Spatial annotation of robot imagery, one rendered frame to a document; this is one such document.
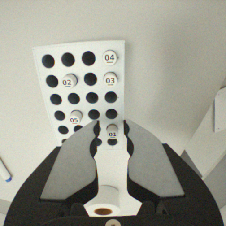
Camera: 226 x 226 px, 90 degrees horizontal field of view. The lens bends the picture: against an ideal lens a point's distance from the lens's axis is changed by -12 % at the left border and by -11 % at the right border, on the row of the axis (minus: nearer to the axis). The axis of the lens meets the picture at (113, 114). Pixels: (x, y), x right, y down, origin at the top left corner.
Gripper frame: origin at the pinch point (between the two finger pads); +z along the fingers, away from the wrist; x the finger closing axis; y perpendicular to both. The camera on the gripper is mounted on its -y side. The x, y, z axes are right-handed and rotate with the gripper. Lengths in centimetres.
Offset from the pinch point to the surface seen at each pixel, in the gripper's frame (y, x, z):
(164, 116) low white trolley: 2.4, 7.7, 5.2
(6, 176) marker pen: 15.0, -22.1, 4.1
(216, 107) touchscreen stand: 35, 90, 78
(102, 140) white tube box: 3.3, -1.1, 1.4
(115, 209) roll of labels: 21.0, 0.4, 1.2
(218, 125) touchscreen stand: 55, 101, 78
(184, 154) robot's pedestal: 49, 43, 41
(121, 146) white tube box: 4.5, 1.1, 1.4
